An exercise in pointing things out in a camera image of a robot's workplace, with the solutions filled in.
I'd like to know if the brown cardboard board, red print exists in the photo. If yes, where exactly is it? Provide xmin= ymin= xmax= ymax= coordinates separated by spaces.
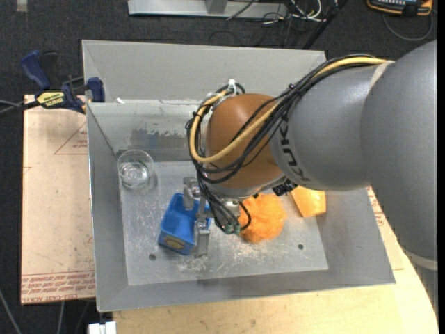
xmin=20 ymin=94 xmax=405 ymax=306

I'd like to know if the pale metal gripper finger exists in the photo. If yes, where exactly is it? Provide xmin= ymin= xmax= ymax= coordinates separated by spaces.
xmin=193 ymin=218 xmax=212 ymax=259
xmin=182 ymin=176 xmax=202 ymax=211

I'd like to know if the grey metal bin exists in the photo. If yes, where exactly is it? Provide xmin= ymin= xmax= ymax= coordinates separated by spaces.
xmin=81 ymin=39 xmax=397 ymax=313

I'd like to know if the clear glass bowl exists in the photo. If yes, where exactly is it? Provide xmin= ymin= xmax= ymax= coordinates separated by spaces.
xmin=116 ymin=148 xmax=156 ymax=191

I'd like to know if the orange mesh bath sponge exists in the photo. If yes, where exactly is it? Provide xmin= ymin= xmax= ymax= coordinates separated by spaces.
xmin=238 ymin=192 xmax=288 ymax=245

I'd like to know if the orange translucent block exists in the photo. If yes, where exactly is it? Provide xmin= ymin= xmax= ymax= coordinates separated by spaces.
xmin=289 ymin=185 xmax=327 ymax=218

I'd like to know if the blue plastic box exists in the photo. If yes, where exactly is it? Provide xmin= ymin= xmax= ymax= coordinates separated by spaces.
xmin=157 ymin=192 xmax=213 ymax=257

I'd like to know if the black cylinder on white bracket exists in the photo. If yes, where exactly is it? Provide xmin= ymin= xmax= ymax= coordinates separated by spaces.
xmin=272 ymin=180 xmax=298 ymax=197

